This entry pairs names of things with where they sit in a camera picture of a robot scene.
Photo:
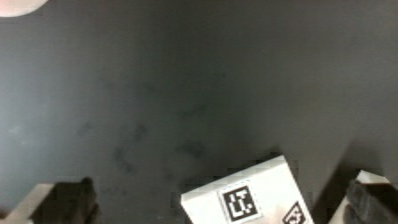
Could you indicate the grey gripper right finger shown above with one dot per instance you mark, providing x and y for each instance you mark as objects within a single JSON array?
[{"x": 368, "y": 206}]

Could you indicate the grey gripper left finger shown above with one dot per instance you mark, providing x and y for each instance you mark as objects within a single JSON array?
[{"x": 59, "y": 204}]

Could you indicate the white lamp base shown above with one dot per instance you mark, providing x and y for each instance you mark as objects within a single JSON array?
[{"x": 251, "y": 198}]

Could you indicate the white lamp shade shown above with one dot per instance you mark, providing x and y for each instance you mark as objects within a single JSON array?
[{"x": 18, "y": 7}]

